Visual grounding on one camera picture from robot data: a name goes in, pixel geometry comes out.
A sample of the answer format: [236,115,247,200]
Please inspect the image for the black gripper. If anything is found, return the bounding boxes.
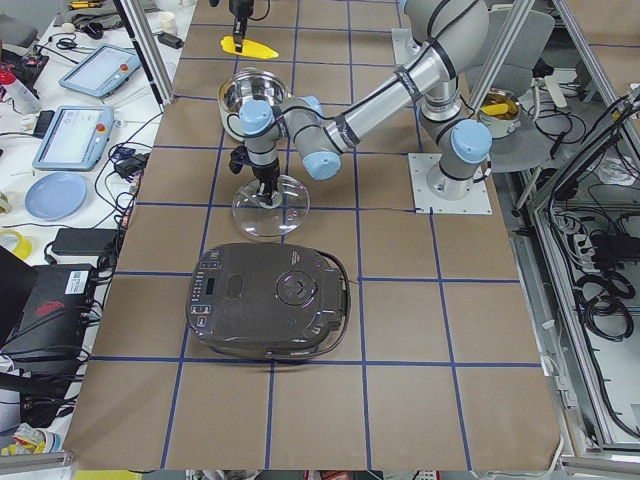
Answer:
[229,0,254,53]
[252,162,279,205]

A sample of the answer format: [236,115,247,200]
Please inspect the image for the yellow plastic corn cob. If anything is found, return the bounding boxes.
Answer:
[220,35,279,60]

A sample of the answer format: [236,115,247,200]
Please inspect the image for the glass pot lid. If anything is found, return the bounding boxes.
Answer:
[232,175,310,237]

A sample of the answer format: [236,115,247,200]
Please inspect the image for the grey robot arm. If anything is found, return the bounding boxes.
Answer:
[229,1,489,204]

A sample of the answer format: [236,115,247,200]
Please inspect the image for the pale green electric pot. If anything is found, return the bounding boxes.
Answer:
[218,67,291,142]

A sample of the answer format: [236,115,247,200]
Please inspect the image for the black rice cooker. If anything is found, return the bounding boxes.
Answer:
[186,242,351,360]

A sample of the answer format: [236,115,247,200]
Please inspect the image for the upper teach pendant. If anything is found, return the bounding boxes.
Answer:
[58,44,141,98]

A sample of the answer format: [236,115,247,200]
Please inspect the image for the teach pendant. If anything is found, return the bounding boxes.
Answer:
[58,44,141,98]
[32,105,114,171]

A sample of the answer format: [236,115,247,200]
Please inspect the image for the lower teach pendant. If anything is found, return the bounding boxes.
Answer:
[32,105,114,171]

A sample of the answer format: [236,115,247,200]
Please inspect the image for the black power adapter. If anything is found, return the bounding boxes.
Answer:
[51,228,116,256]

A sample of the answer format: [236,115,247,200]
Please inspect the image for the blue plate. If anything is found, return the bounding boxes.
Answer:
[24,172,88,221]

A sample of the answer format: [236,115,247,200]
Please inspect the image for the yellow tape roll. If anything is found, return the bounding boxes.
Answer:
[0,229,32,260]

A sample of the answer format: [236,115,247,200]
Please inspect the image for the bowl with yellow items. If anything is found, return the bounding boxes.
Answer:
[478,89,522,139]

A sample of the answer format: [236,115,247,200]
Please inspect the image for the black red computer case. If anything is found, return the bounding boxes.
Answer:
[1,249,98,398]

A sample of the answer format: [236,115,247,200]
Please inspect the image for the aluminium frame post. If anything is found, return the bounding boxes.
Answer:
[114,0,174,106]

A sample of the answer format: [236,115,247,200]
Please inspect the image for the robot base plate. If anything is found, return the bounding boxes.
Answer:
[408,153,492,215]

